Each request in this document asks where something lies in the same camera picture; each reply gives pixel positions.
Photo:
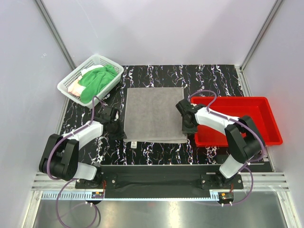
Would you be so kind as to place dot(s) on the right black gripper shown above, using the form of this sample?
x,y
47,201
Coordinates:
x,y
188,130

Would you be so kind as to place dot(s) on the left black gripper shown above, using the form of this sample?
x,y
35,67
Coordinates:
x,y
120,135

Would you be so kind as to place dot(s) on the grey towel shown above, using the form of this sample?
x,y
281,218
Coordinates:
x,y
151,116

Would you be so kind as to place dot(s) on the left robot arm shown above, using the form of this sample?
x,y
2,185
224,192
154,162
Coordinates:
x,y
60,157

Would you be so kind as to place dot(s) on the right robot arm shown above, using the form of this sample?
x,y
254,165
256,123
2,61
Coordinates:
x,y
243,138

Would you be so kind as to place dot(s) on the green towel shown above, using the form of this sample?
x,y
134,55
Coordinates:
x,y
95,81

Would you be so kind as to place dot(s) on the pink towel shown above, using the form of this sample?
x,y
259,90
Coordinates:
x,y
75,88

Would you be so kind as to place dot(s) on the white plastic basket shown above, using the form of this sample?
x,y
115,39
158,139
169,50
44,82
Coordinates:
x,y
94,60

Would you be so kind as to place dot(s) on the white towel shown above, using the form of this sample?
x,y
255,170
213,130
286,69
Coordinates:
x,y
86,70

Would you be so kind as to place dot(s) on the red plastic tray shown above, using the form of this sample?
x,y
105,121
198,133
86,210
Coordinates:
x,y
257,108

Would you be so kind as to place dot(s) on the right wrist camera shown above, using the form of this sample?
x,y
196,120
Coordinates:
x,y
185,107

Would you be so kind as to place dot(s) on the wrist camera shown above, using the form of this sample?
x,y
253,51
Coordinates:
x,y
110,114
185,107

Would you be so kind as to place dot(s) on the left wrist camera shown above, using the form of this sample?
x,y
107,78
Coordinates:
x,y
110,114

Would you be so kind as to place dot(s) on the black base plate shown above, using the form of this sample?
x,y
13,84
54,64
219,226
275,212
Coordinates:
x,y
120,180

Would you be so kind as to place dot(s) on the white slotted cable duct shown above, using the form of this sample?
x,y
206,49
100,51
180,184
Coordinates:
x,y
73,195

